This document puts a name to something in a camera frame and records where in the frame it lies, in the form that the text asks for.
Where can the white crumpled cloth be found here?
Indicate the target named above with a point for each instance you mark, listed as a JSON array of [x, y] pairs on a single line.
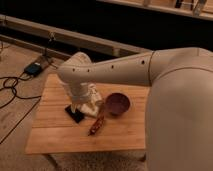
[[91, 108]]

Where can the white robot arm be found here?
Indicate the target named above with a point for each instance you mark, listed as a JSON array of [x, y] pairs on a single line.
[[179, 108]]

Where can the dark red ceramic bowl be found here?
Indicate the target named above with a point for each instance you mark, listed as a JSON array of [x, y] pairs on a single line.
[[117, 104]]

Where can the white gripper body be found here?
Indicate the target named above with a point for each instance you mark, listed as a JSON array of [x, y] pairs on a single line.
[[80, 92]]

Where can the black power adapter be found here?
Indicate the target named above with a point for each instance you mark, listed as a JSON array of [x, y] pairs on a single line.
[[33, 69]]

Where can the long metal rail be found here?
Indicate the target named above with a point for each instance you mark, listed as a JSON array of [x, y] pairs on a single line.
[[79, 40]]

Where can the black flat device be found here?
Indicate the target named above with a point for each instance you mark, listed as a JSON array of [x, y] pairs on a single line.
[[77, 116]]

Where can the wooden board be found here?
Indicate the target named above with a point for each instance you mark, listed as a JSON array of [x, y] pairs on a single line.
[[53, 131]]

